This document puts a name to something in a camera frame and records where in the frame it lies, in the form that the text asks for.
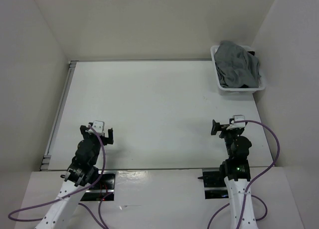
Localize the grey pleated skirt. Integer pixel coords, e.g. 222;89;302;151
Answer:
214;40;262;89

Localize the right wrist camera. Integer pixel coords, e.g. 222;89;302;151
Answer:
227;115;246;130

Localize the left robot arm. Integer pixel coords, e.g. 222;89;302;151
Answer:
36;121;114;229

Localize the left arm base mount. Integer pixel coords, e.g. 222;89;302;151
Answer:
80;172;116;202

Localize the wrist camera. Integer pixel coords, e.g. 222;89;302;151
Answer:
227;115;246;130
86;120;105;136

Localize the white plastic basket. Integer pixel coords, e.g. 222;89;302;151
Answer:
210;45;267;95

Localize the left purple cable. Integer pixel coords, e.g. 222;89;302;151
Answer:
7;125;115;229

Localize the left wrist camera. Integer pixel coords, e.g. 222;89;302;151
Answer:
86;120;105;136

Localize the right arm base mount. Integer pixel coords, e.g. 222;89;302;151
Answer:
198;170;228;199

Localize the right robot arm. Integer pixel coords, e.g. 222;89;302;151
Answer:
211;115;258;229

